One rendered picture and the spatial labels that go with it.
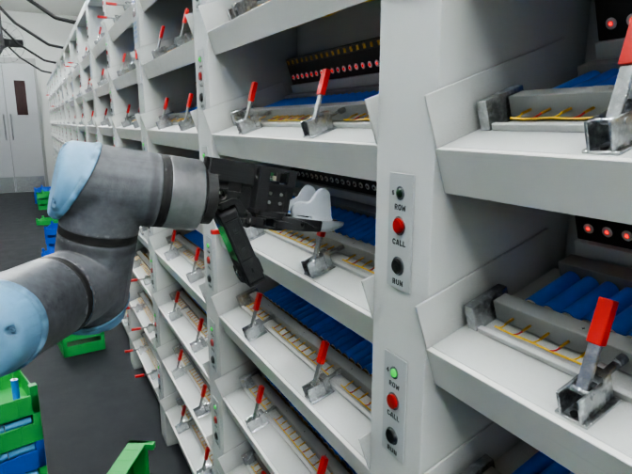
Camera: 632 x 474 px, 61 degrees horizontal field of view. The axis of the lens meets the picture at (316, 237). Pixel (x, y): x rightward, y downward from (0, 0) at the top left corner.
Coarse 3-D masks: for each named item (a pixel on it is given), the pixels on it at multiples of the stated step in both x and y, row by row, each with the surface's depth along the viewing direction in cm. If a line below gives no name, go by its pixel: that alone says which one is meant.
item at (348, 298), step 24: (336, 192) 100; (264, 240) 98; (264, 264) 92; (288, 264) 84; (360, 264) 76; (288, 288) 86; (312, 288) 75; (336, 288) 71; (360, 288) 69; (336, 312) 71; (360, 312) 64
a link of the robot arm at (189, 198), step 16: (176, 160) 64; (192, 160) 65; (176, 176) 62; (192, 176) 63; (176, 192) 62; (192, 192) 63; (176, 208) 62; (192, 208) 63; (176, 224) 64; (192, 224) 65
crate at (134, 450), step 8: (136, 440) 164; (128, 448) 160; (136, 448) 160; (144, 448) 162; (152, 448) 162; (120, 456) 156; (128, 456) 156; (136, 456) 156; (144, 456) 165; (120, 464) 152; (128, 464) 152; (136, 464) 165; (144, 464) 165; (112, 472) 149; (120, 472) 149; (128, 472) 162; (136, 472) 166; (144, 472) 166
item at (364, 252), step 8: (280, 232) 96; (288, 232) 94; (296, 232) 93; (304, 232) 90; (312, 232) 87; (328, 232) 84; (296, 240) 90; (312, 240) 87; (328, 240) 83; (336, 240) 81; (344, 240) 80; (352, 240) 79; (328, 248) 82; (344, 248) 79; (352, 248) 77; (360, 248) 75; (368, 248) 74; (352, 256) 77; (360, 256) 76; (368, 256) 74; (352, 264) 75
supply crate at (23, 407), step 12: (12, 372) 153; (0, 384) 153; (24, 384) 150; (36, 384) 141; (0, 396) 150; (24, 396) 150; (36, 396) 141; (0, 408) 135; (12, 408) 137; (24, 408) 139; (36, 408) 141; (0, 420) 136; (12, 420) 138
